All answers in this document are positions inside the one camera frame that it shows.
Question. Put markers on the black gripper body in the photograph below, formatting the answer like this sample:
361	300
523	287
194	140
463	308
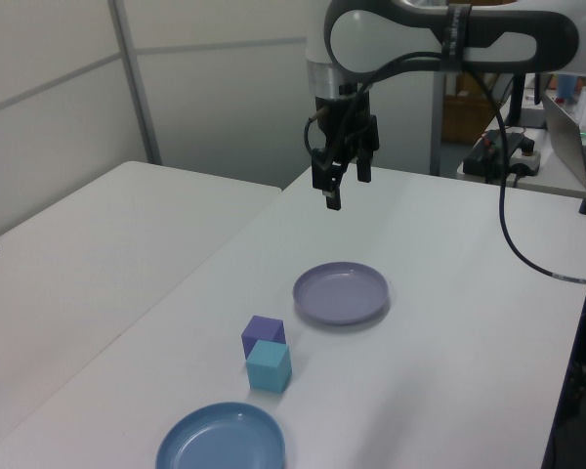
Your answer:
342	127

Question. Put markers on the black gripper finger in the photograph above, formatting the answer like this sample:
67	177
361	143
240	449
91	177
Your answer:
333	195
364	168

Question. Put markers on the purple foam cube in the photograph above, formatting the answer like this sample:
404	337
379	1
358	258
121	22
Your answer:
261	328

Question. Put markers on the teal foam cube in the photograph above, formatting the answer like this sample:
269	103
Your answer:
268	369

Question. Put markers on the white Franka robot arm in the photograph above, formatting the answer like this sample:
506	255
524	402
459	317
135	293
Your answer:
356	34

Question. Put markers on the purple plastic plate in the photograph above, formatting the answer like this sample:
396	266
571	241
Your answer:
342	295

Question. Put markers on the brown wooden cabinet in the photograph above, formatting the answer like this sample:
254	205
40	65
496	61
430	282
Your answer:
461	117

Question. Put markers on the black power strip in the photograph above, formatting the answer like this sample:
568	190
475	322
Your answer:
483	156

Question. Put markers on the grey emergency stop box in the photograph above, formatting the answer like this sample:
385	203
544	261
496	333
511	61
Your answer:
527	156

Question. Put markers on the black monitor stand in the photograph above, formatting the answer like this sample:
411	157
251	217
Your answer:
517	98

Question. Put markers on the grey office desk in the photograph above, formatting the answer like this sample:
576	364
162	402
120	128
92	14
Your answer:
547	183

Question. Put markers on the silver laptop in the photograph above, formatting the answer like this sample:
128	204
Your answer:
566	141

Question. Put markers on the blue plastic plate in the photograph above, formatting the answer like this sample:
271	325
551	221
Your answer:
220	439

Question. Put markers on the grey partition post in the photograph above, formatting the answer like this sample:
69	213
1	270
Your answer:
137	83

